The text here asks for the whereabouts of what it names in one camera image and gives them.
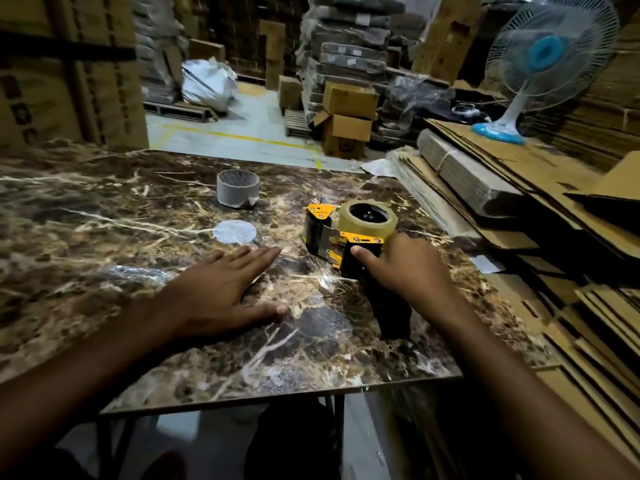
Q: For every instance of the large brown cardboard carton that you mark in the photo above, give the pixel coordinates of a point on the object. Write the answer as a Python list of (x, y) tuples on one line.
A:
[(70, 69)]

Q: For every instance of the person's left thumb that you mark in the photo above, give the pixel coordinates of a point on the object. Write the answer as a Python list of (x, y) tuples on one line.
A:
[(260, 313)]

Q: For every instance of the person's left middle finger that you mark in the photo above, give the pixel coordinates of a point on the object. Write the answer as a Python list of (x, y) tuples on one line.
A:
[(237, 254)]

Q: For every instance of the person's right thumb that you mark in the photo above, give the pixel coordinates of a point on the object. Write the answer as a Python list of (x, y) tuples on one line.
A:
[(364, 255)]

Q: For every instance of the round white paper disc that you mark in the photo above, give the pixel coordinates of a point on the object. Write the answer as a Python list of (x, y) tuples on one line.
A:
[(234, 231)]

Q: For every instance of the person's right hand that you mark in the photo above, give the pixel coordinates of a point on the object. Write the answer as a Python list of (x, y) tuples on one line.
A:
[(405, 269)]

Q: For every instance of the stack of flat brown cardboard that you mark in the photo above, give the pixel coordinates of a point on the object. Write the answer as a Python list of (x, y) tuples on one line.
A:
[(565, 234)]

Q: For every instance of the stack of grey wrapped packages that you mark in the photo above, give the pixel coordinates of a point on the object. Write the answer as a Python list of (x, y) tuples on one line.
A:
[(350, 49)]

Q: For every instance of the bundle of flat grey cardboard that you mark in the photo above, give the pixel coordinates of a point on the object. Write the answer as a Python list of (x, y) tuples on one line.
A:
[(465, 174)]

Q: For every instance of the wooden pallet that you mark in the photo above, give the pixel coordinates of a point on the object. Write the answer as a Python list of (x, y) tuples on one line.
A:
[(177, 110)]

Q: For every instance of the black plastic wrapped bundle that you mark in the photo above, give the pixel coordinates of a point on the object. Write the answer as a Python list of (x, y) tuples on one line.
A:
[(417, 102)]

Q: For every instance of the brown packing tape roll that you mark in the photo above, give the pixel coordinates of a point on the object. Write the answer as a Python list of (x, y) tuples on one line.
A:
[(367, 217)]

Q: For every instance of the yellow black tape dispenser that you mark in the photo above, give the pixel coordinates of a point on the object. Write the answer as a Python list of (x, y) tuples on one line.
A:
[(350, 264)]

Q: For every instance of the person's right forearm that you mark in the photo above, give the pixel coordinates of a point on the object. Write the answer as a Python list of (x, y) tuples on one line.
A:
[(530, 399)]

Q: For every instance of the white blue table fan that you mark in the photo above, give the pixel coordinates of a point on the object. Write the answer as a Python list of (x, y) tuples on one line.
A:
[(542, 59)]

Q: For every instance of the tall stack of wrapped bundles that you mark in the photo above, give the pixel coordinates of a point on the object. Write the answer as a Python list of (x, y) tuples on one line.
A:
[(156, 47)]

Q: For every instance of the crumpled clear plastic wrap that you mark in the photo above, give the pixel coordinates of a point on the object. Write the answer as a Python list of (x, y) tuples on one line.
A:
[(207, 83)]

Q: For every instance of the person's left hand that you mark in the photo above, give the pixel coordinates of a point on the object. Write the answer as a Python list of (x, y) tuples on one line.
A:
[(210, 299)]

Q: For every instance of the person's left forearm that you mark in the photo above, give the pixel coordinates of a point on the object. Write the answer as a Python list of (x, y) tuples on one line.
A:
[(75, 389)]

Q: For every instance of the person's leg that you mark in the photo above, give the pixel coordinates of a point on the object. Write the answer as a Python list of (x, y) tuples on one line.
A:
[(295, 439)]

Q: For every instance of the grey tape roll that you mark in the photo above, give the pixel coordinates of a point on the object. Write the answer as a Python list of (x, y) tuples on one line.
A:
[(238, 188)]

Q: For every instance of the small brown cardboard box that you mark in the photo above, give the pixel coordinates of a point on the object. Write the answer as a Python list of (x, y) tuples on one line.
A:
[(289, 92)]

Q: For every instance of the black metal table frame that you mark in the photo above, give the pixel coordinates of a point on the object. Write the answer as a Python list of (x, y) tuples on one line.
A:
[(220, 434)]

